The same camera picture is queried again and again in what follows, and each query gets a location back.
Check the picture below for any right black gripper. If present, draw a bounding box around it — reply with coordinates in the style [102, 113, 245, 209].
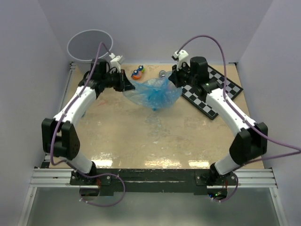
[169, 61, 198, 88]

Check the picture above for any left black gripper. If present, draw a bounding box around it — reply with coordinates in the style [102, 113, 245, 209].
[102, 69, 135, 92]

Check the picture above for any blue plastic trash bag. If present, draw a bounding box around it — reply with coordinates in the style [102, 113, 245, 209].
[123, 71, 182, 111]

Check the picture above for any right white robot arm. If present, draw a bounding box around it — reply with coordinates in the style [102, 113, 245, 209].
[169, 56, 268, 185]

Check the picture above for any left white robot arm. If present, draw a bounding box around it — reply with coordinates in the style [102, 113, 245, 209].
[41, 56, 135, 185]

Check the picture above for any grey plastic trash bin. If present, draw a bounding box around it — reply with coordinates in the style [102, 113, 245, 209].
[67, 29, 113, 63]

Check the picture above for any purple glitter toy microphone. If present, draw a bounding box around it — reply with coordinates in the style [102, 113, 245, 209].
[158, 70, 166, 78]

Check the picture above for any colourful toy car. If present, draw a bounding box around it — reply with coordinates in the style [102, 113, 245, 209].
[131, 65, 145, 80]

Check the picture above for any black and silver chessboard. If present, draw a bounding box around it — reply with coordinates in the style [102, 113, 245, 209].
[182, 66, 243, 120]

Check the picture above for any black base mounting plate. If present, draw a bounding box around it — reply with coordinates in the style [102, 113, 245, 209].
[70, 168, 236, 196]

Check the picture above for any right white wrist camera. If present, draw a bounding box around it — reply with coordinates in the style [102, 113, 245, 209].
[172, 49, 189, 71]

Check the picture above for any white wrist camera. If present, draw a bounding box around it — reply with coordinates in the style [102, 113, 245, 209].
[172, 49, 189, 71]
[109, 53, 124, 73]

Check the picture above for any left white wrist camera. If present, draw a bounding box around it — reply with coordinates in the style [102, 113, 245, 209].
[109, 53, 124, 73]

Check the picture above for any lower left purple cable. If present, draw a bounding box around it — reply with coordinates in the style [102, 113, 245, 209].
[63, 160, 127, 208]

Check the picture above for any left aluminium rail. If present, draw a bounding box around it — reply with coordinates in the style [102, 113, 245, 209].
[39, 61, 76, 169]

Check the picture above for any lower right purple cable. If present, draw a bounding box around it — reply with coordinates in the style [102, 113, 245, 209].
[211, 174, 239, 203]

